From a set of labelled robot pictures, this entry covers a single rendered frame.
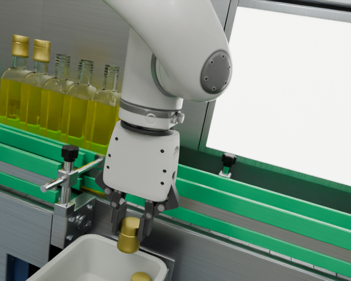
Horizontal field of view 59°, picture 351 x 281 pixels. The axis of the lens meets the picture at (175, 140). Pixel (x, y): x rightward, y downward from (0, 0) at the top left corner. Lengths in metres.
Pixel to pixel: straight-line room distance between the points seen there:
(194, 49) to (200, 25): 0.02
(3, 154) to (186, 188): 0.35
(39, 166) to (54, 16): 0.42
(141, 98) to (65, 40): 0.51
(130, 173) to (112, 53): 0.42
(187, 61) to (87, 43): 0.55
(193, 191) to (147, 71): 0.29
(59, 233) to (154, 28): 0.43
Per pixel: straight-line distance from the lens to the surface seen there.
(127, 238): 0.49
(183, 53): 0.31
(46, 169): 0.61
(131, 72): 0.40
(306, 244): 0.61
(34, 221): 0.64
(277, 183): 0.77
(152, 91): 0.38
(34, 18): 0.98
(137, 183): 0.44
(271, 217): 0.59
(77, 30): 0.85
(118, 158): 0.44
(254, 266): 0.62
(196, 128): 0.73
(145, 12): 0.30
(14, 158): 0.65
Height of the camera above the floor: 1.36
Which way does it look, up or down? 16 degrees down
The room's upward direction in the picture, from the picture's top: 11 degrees clockwise
